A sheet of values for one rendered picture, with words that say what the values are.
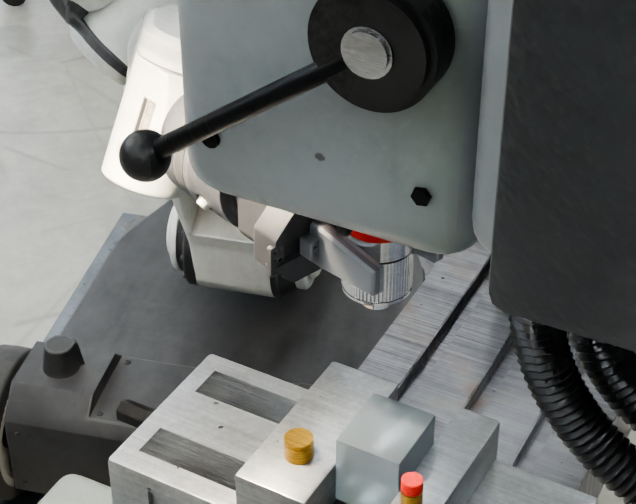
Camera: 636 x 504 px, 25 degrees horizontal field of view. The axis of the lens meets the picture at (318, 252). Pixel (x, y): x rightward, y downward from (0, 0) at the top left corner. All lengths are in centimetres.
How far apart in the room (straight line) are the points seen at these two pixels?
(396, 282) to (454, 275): 51
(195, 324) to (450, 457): 92
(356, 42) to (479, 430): 47
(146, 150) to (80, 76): 294
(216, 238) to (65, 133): 172
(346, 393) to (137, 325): 86
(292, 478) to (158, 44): 33
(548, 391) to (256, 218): 42
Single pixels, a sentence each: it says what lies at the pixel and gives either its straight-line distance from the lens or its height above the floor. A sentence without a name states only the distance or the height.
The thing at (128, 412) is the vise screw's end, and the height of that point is 98.
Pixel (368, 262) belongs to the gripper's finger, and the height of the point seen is 125.
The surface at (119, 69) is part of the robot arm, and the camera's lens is 131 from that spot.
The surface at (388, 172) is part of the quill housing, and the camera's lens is 78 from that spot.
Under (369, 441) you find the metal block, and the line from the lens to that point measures 106.
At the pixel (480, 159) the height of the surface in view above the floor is 140.
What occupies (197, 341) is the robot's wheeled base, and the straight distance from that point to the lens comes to 193.
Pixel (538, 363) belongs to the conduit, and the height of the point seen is 142.
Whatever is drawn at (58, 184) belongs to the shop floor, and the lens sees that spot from 332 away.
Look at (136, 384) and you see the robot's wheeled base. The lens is 184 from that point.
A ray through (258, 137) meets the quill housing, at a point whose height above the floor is 137.
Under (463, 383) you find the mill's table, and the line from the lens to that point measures 132.
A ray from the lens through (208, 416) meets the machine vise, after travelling 118.
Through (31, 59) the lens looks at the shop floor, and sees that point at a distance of 385.
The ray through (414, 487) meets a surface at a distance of 103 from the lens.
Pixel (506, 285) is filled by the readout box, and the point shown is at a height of 153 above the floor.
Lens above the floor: 179
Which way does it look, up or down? 36 degrees down
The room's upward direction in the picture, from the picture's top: straight up
